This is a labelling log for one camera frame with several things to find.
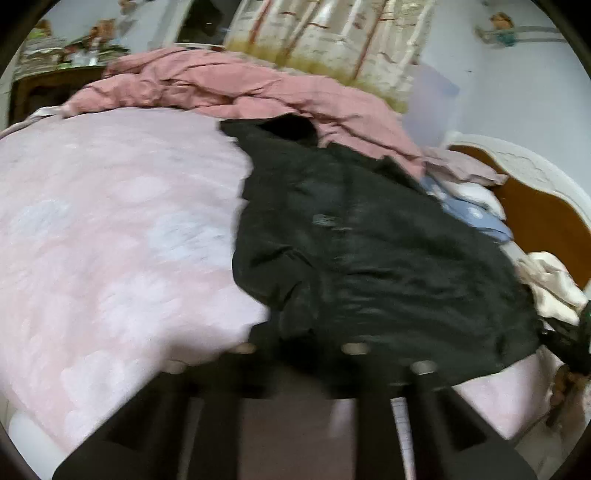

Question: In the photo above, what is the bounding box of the black puffer jacket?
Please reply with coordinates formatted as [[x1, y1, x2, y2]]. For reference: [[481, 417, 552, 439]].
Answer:
[[221, 115, 541, 385]]

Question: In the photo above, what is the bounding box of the cream folded garment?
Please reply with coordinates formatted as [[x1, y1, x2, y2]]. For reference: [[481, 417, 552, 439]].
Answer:
[[516, 252, 589, 326]]

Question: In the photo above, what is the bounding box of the white and wood headboard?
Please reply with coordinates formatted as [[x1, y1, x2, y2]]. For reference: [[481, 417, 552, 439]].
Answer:
[[446, 132, 590, 292]]

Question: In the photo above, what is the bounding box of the blue flower pillow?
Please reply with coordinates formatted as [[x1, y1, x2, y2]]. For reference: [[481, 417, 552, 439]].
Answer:
[[421, 174, 514, 244]]

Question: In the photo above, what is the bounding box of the white pillow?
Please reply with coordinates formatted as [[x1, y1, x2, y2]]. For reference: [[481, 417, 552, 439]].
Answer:
[[450, 182, 506, 220]]

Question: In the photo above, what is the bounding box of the pink floral bedsheet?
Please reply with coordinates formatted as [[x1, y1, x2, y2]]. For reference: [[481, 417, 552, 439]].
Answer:
[[1, 108, 555, 452]]

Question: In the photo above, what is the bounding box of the mauve pillow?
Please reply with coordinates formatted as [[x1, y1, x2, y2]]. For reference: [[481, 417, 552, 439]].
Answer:
[[422, 147, 508, 186]]

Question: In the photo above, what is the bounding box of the hanging doll toy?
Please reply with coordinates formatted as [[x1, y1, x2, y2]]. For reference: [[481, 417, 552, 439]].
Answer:
[[475, 12, 517, 47]]

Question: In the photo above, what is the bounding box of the pink plaid duvet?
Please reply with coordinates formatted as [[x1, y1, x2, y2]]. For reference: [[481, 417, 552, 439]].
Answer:
[[62, 47, 425, 178]]

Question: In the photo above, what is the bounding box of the tree print curtain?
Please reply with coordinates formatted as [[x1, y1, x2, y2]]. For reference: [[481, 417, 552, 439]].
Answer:
[[224, 0, 436, 113]]

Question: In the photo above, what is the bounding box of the cluttered wooden desk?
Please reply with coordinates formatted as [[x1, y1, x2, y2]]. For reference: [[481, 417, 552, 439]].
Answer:
[[1, 18, 129, 126]]

